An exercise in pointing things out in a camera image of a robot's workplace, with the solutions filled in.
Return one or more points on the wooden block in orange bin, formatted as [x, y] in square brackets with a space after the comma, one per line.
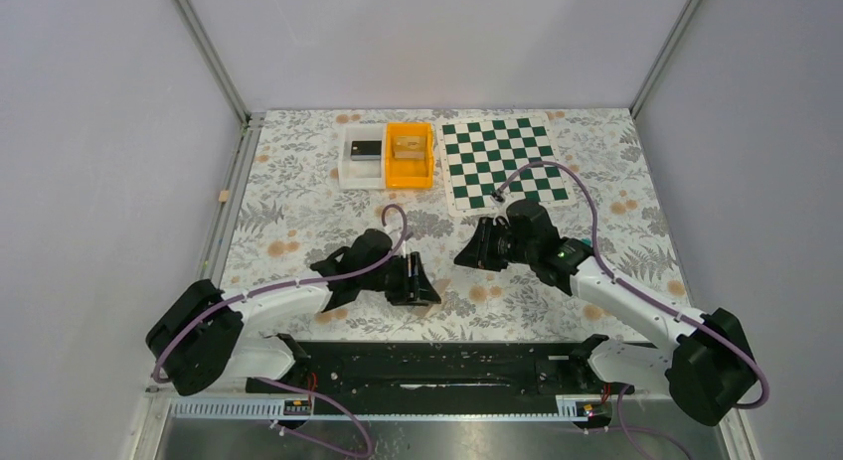
[409, 147]

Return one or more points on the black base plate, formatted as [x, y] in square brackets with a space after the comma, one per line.
[431, 379]

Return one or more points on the black box in white bin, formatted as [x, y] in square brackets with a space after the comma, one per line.
[366, 150]

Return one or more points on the floral table cloth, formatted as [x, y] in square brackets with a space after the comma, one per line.
[293, 213]

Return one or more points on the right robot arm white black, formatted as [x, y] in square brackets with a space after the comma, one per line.
[703, 361]

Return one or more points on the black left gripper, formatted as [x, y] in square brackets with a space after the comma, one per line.
[405, 280]

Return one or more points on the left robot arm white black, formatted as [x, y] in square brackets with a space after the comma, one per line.
[205, 338]

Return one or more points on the orange plastic bin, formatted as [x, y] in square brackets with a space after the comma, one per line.
[409, 174]

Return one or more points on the white plastic bin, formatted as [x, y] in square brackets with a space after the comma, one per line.
[362, 175]

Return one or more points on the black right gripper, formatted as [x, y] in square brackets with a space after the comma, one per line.
[491, 244]

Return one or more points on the green white chessboard mat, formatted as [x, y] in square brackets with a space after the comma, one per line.
[478, 154]

